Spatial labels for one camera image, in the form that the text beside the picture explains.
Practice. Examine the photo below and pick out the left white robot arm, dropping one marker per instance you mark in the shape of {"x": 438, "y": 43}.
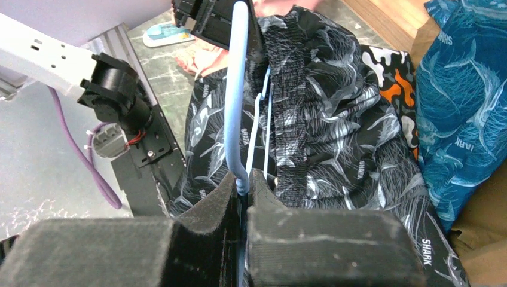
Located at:
{"x": 110, "y": 86}

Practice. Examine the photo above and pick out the brown hanging shorts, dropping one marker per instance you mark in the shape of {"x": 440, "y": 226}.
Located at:
{"x": 479, "y": 235}

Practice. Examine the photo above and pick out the wooden clothes rack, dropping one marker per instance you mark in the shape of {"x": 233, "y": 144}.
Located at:
{"x": 395, "y": 21}

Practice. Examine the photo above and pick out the orange camouflage shorts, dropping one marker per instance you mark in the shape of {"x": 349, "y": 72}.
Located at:
{"x": 394, "y": 72}

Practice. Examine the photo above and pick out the light blue wire hanger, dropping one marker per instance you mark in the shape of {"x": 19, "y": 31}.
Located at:
{"x": 234, "y": 94}

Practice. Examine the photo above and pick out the pink drawstring shorts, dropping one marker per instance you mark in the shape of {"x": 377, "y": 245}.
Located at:
{"x": 202, "y": 58}

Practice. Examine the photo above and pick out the white blue remote control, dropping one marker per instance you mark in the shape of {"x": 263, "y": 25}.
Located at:
{"x": 166, "y": 33}

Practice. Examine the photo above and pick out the dark leaf print shorts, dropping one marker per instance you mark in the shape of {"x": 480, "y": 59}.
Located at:
{"x": 334, "y": 142}

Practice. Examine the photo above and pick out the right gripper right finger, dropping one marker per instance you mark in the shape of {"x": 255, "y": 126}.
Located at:
{"x": 325, "y": 247}

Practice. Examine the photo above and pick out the blue leaf print shorts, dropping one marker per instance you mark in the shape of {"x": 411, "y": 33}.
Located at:
{"x": 461, "y": 102}

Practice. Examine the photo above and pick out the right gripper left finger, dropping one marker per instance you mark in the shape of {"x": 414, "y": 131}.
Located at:
{"x": 198, "y": 248}

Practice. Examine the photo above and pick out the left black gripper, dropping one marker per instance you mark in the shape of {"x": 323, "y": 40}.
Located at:
{"x": 211, "y": 21}

